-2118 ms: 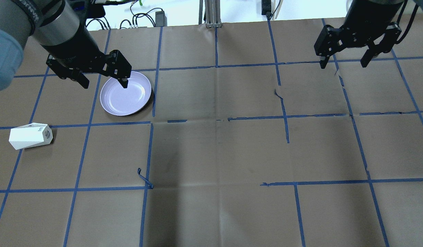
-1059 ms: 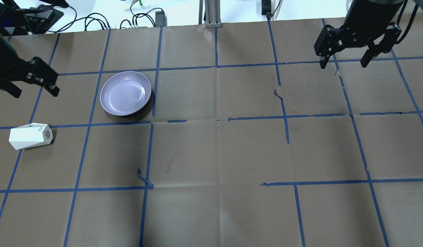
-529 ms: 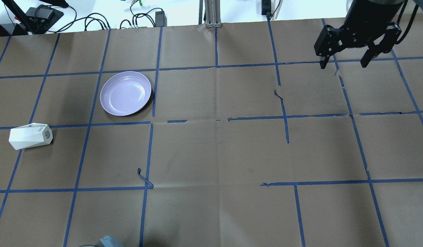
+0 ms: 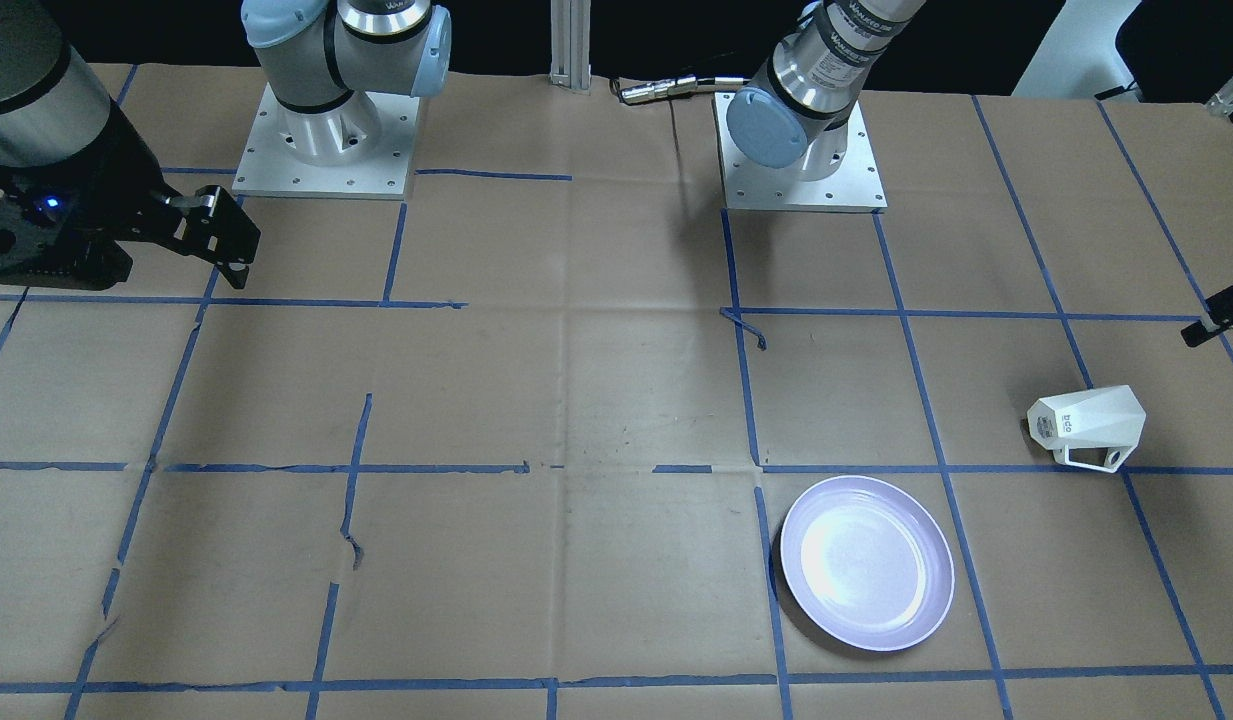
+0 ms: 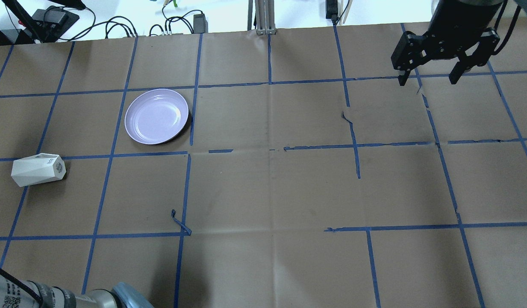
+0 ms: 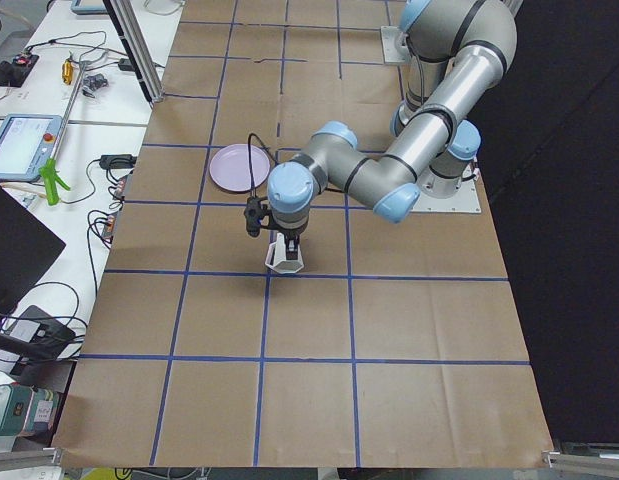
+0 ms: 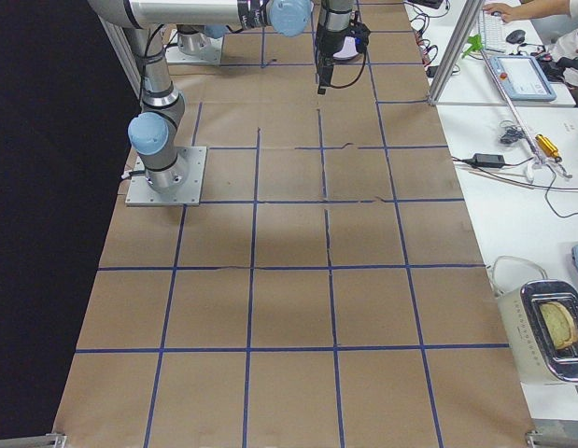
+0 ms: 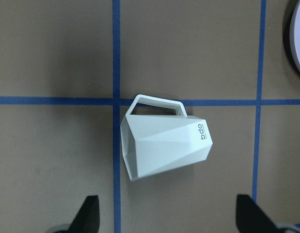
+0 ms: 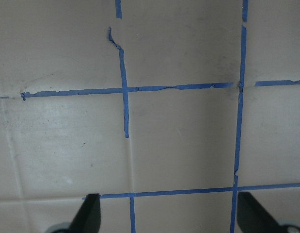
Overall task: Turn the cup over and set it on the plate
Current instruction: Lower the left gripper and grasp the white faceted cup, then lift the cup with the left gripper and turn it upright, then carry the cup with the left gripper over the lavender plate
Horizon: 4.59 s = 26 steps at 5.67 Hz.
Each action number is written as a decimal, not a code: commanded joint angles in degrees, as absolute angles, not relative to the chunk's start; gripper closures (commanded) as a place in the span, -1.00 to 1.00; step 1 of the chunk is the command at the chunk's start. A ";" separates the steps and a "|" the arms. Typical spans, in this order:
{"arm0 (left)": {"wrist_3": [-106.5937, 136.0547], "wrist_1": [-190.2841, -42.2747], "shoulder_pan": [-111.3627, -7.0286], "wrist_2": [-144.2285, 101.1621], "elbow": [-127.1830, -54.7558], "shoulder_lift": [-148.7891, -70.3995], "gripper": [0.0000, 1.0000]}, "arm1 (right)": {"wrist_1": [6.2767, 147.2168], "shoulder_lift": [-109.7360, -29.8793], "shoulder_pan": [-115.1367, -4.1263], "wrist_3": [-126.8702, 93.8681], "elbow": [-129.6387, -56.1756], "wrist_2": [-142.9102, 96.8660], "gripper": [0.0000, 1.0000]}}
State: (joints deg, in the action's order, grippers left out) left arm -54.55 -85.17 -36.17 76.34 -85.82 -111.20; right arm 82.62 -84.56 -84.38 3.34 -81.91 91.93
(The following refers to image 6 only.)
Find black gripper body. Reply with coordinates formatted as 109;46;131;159
278;228;304;255

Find white faceted cup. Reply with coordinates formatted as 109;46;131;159
265;243;304;275

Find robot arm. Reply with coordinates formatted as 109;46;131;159
267;0;517;255

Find lavender plate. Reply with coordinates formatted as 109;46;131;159
209;144;271;193

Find black power adapter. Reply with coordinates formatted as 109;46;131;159
99;154;137;170

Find green reacher grabber tool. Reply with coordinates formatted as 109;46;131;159
39;56;86;206

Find black laptop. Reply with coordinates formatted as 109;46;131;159
0;187;65;320

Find teach pendant tablet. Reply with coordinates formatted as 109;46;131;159
0;114;62;182

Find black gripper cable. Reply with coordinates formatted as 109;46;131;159
246;132;280;241

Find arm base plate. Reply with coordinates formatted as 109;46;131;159
412;161;482;214
380;26;411;66

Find aluminium frame post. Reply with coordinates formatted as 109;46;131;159
103;0;164;105

